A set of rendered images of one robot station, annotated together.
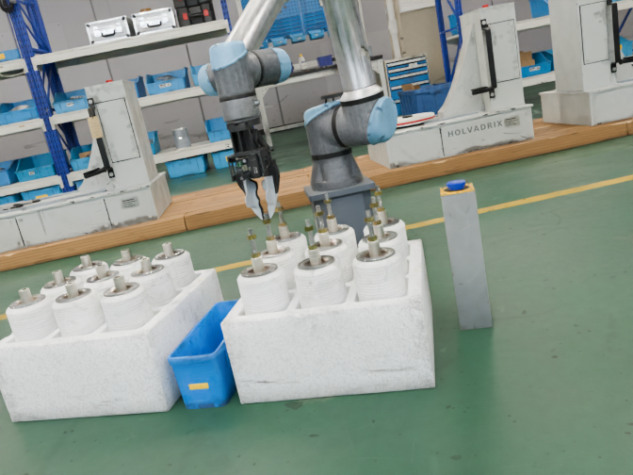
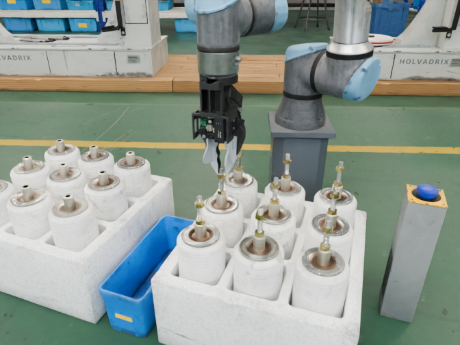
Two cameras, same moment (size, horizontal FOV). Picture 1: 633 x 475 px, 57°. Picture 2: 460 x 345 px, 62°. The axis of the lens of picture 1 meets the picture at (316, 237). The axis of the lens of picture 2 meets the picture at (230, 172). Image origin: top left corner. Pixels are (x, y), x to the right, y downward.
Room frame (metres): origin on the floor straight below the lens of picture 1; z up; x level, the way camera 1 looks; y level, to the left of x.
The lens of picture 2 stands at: (0.52, 0.00, 0.71)
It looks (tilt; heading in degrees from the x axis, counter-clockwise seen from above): 28 degrees down; 6
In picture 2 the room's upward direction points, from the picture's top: straight up
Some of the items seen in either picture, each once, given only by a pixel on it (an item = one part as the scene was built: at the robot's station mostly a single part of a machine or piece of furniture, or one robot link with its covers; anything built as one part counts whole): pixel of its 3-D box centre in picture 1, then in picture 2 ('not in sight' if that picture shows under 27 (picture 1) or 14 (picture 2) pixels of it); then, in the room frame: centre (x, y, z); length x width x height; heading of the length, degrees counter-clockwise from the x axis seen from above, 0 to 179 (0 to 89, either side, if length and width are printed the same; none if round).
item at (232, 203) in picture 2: (273, 253); (221, 204); (1.24, 0.10, 0.25); 0.08 x 0.08 x 0.01
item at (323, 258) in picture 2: (374, 248); (324, 256); (1.07, -0.10, 0.26); 0.02 x 0.02 x 0.03
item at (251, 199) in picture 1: (251, 201); (209, 155); (1.22, 0.12, 0.38); 0.06 x 0.03 x 0.09; 168
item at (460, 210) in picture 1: (466, 258); (409, 257); (1.22, -0.32, 0.16); 0.07 x 0.07 x 0.31; 77
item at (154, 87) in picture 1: (168, 81); not in sight; (5.89, 1.10, 0.89); 0.50 x 0.38 x 0.21; 2
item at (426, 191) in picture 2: (456, 186); (426, 192); (1.22, -0.32, 0.32); 0.04 x 0.04 x 0.02
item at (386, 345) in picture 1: (339, 314); (270, 272); (1.21, -0.02, 0.09); 0.39 x 0.39 x 0.18; 77
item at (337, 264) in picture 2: (375, 254); (322, 261); (1.07, -0.10, 0.25); 0.08 x 0.08 x 0.01
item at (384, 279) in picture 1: (383, 299); (317, 298); (1.07, -0.10, 0.16); 0.10 x 0.10 x 0.18
